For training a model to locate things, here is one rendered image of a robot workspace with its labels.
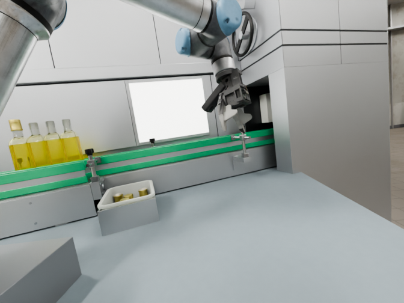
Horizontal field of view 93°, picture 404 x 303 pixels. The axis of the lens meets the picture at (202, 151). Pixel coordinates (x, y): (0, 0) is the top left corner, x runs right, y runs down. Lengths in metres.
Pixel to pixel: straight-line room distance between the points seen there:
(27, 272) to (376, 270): 0.58
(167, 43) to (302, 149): 0.90
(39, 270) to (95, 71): 0.88
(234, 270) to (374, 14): 1.40
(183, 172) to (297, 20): 0.86
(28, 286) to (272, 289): 0.40
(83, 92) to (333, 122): 1.25
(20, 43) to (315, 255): 0.71
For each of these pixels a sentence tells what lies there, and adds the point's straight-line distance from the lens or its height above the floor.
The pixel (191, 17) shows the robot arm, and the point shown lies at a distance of 0.53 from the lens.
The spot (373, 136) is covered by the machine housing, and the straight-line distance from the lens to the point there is 1.42.
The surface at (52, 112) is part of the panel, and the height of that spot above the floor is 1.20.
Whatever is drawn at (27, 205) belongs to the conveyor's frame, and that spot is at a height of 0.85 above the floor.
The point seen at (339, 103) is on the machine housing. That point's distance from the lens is 1.21.
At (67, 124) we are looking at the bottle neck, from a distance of 0.98.
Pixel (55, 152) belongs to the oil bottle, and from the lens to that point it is 0.98.
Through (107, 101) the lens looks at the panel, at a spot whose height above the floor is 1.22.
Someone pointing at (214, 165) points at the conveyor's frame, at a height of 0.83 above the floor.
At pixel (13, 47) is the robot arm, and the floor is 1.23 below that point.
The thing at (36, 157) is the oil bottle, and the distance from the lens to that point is 1.00.
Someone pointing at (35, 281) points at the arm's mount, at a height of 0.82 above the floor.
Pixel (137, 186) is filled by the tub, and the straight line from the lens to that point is 0.85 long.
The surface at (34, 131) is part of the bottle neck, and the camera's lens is 1.02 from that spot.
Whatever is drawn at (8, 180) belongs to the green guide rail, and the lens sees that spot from 0.93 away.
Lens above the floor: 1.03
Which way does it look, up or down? 7 degrees down
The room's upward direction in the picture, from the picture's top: 8 degrees counter-clockwise
